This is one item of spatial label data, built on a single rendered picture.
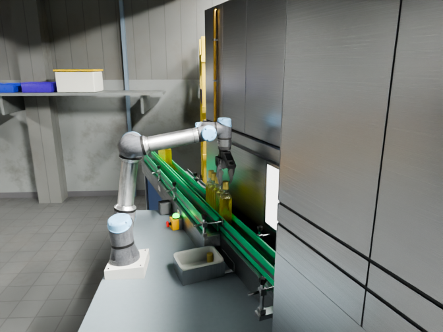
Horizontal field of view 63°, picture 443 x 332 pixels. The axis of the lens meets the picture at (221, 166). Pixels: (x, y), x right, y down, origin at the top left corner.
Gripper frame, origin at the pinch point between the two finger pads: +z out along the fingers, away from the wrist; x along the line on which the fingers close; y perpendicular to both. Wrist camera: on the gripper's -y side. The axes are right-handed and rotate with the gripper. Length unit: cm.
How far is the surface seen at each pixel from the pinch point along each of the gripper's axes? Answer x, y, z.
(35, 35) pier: 111, 328, -97
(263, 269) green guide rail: 3, -51, 24
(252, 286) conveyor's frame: 5, -45, 36
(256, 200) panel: -12.5, -12.6, 7.5
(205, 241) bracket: 14.4, -6.9, 29.3
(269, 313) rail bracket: 11, -71, 29
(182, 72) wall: -60, 299, -54
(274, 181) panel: -13.1, -30.1, -8.5
